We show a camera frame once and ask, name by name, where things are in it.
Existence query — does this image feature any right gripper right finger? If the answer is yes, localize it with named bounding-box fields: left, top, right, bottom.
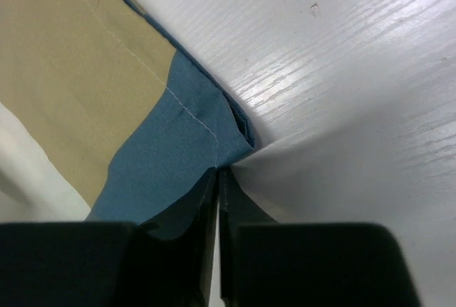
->
left=218, top=169, right=413, bottom=306

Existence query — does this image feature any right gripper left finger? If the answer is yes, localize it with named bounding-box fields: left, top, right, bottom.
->
left=1, top=168, right=217, bottom=306

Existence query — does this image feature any blue beige placemat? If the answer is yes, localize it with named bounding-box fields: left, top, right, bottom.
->
left=1, top=0, right=256, bottom=223

